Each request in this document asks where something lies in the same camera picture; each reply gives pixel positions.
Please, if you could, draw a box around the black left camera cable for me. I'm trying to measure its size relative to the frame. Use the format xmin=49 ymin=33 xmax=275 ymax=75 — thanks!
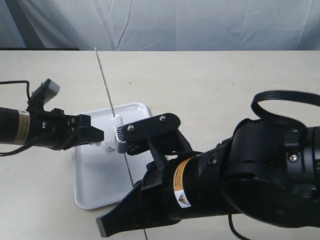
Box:
xmin=0 ymin=80 xmax=33 ymax=156

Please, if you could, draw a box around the white foam piece top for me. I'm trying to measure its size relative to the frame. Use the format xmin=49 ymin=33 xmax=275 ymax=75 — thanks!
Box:
xmin=110 ymin=114 xmax=124 ymax=129

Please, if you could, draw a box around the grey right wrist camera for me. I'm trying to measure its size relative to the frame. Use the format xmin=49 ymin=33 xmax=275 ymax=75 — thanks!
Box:
xmin=115 ymin=113 xmax=193 ymax=168

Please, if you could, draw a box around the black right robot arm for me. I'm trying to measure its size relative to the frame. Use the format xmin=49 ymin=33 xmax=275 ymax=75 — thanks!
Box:
xmin=96 ymin=119 xmax=320 ymax=238

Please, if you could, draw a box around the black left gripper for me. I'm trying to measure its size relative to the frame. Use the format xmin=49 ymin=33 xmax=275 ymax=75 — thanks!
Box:
xmin=27 ymin=107 xmax=104 ymax=151

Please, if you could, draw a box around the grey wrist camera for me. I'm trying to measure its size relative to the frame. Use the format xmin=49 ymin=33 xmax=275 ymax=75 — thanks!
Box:
xmin=30 ymin=78 xmax=60 ymax=106
xmin=115 ymin=113 xmax=193 ymax=168

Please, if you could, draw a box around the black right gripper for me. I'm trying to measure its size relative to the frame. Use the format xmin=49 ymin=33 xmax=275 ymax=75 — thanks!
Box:
xmin=96 ymin=159 xmax=180 ymax=238

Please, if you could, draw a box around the blue-grey backdrop curtain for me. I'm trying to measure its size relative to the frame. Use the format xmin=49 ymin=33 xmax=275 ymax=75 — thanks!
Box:
xmin=0 ymin=0 xmax=320 ymax=51

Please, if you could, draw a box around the white foam piece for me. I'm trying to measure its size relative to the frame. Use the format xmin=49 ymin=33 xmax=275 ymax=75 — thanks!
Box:
xmin=110 ymin=114 xmax=124 ymax=129
xmin=99 ymin=132 xmax=116 ymax=152

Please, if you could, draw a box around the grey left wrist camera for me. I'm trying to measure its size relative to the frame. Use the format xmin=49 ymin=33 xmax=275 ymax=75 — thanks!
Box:
xmin=30 ymin=78 xmax=60 ymax=106

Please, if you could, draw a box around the white rectangular plastic tray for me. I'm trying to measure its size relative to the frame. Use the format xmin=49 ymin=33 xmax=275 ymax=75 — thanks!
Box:
xmin=72 ymin=102 xmax=152 ymax=210

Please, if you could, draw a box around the thin metal skewer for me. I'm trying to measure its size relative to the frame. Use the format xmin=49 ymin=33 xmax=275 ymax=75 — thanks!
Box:
xmin=94 ymin=47 xmax=149 ymax=240

